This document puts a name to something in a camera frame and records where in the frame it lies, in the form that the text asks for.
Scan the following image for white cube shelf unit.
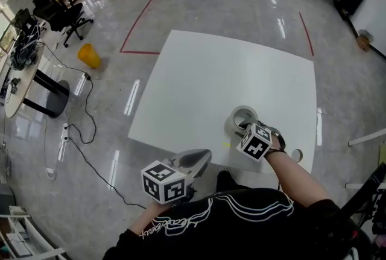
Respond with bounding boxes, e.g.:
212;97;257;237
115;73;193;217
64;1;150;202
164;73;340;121
0;205;68;260

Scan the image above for black office chair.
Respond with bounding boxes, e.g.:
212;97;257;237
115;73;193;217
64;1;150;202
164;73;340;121
13;8;40;34
32;0;95;49

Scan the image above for yellow waste bin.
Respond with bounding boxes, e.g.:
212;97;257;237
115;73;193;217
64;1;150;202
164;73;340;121
77;43;103;70

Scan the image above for long black floor cable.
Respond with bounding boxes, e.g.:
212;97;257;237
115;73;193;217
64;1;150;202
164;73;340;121
38;46;148;211

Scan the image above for person's left forearm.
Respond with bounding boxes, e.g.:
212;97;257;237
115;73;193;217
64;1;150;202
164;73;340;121
130;200;170;236

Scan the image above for round white table black base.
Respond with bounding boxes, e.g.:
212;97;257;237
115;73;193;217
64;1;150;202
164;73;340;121
4;40;71;119

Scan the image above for white square table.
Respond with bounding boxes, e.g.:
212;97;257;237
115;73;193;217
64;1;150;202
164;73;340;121
127;30;318;176

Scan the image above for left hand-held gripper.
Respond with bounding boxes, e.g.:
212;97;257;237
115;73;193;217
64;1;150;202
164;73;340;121
141;148;213;205

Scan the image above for white metal table leg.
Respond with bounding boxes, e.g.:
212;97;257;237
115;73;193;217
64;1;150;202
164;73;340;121
344;181;375;191
348;128;386;147

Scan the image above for person's black printed t-shirt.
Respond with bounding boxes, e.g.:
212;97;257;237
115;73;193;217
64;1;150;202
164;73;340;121
102;188;375;260

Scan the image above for small cardboard box with bag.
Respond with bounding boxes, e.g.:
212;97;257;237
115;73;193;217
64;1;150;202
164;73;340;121
356;29;375;52

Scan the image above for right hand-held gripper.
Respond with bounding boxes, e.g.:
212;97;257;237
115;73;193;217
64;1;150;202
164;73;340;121
233;119;287;162

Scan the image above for person's right forearm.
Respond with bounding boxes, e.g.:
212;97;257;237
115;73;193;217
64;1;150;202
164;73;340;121
264;149;333;209

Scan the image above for pile of electronics and cables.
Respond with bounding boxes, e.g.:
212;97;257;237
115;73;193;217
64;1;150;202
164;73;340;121
10;22;42;70

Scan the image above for clear tape roll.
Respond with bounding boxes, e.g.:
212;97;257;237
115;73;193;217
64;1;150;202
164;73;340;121
224;105;260;136

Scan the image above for small black device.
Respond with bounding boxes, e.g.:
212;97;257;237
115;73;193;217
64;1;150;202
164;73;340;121
8;77;22;94

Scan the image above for person's leg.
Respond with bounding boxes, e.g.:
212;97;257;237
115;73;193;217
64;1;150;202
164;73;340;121
216;170;252;194

